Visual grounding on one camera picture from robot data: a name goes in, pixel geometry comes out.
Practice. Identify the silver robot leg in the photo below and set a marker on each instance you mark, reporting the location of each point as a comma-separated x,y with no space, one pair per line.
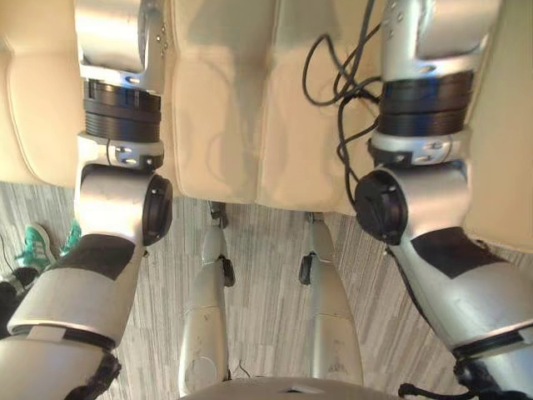
329,300
206,300

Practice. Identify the cream leather sofa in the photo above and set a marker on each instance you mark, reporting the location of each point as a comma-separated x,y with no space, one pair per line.
233,104

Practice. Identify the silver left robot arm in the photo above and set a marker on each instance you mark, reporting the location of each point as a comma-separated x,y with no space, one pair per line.
104,196

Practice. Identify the silver robot torso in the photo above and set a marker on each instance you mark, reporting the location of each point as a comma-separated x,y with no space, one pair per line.
291,389

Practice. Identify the silver left robot leg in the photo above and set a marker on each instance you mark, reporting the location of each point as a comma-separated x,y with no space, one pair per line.
206,300

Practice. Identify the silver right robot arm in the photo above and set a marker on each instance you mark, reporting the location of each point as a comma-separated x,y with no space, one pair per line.
437,191

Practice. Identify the silver right robot leg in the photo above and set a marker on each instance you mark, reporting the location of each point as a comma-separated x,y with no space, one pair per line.
329,300

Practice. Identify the green white sneaker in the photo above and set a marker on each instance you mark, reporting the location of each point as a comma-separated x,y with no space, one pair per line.
35,248
71,239

